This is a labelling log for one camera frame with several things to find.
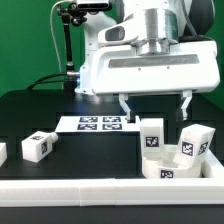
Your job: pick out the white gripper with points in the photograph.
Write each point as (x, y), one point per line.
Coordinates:
(188, 67)

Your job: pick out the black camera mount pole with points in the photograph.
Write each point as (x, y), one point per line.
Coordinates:
(71, 15)

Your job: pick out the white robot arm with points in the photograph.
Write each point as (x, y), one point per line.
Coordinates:
(158, 48)

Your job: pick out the white round stool seat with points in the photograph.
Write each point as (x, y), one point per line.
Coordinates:
(167, 168)

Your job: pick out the white L-shaped fence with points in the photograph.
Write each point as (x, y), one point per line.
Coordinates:
(209, 189)

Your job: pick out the white marker sheet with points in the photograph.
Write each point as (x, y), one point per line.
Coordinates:
(78, 124)

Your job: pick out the white block at left edge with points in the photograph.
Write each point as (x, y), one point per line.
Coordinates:
(3, 153)

